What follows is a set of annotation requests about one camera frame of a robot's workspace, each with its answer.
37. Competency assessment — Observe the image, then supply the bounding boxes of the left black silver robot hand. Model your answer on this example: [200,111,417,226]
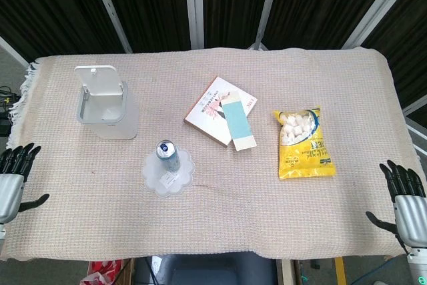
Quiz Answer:
[0,142,50,226]

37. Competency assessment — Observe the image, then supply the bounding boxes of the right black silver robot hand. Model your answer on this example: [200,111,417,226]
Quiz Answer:
[365,160,427,250]

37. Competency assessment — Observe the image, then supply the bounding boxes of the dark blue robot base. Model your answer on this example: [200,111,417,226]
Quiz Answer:
[135,254,278,285]

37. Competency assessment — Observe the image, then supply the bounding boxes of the white plastic trash bin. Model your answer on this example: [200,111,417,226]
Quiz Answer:
[74,79,139,140]

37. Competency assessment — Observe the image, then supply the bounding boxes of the red plastic bag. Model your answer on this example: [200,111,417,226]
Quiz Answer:
[79,259,123,285]

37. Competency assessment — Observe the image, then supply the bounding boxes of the yellow marshmallow bag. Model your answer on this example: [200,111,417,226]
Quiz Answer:
[274,105,337,181]

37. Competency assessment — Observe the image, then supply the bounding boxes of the translucent flower-shaped plastic plate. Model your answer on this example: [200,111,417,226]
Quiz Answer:
[143,147,197,196]

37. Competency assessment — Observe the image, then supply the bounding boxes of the blue drink can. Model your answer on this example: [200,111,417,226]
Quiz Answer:
[155,139,181,172]

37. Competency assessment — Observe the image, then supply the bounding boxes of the beige woven tablecloth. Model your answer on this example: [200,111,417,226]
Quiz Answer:
[0,47,423,262]

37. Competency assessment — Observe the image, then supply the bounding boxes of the blue and white card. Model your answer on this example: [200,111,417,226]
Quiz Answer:
[220,91,258,152]

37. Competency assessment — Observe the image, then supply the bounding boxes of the white paperback book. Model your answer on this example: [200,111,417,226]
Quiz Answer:
[183,76,258,149]

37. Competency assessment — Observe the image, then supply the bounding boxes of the black cables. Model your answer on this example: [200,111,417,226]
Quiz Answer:
[0,85,19,136]

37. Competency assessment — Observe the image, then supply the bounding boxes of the white metal frame beam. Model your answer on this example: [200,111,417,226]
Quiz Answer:
[183,0,205,50]
[342,0,420,49]
[402,95,427,116]
[0,35,30,67]
[87,0,133,53]
[248,0,284,51]

